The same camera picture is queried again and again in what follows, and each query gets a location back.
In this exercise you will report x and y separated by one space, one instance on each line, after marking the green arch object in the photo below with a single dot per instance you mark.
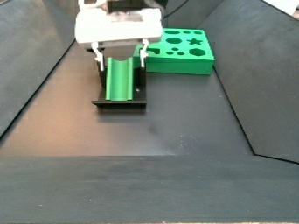
118 80

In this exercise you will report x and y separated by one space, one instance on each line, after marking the green shape sorter block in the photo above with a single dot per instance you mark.
181 53

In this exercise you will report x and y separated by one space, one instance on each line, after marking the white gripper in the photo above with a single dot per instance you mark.
112 26

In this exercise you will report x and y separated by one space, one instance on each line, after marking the black angled fixture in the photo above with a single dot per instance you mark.
138 89

